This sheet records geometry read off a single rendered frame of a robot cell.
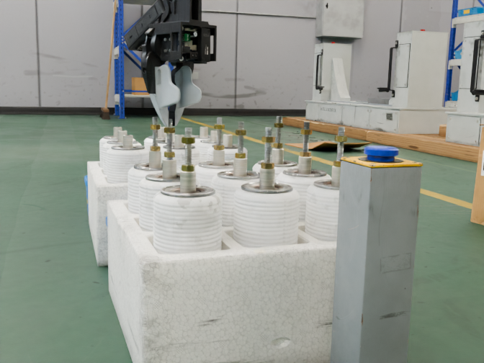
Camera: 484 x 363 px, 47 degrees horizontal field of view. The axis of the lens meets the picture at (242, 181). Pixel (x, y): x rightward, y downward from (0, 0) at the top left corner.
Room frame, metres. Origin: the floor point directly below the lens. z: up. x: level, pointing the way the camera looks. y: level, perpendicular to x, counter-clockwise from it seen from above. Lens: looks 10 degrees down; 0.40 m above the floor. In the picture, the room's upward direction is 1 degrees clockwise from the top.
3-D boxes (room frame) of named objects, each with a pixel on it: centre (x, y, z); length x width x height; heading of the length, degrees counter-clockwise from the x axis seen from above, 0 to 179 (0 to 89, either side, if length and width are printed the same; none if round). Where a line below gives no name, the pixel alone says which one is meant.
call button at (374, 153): (0.67, -0.17, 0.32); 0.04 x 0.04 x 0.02
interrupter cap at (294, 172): (0.96, -0.11, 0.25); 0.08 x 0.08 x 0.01
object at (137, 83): (6.67, 1.15, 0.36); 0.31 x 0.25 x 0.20; 108
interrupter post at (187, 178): (0.76, 0.07, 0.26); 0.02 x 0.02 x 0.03
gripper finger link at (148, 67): (0.86, 0.13, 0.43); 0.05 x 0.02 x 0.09; 137
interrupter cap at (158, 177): (0.88, 0.11, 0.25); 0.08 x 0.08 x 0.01
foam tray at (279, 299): (0.92, 0.00, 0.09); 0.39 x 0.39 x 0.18; 20
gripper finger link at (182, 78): (0.88, 0.09, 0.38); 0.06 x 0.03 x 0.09; 47
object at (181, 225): (0.76, 0.07, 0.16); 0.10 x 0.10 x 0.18
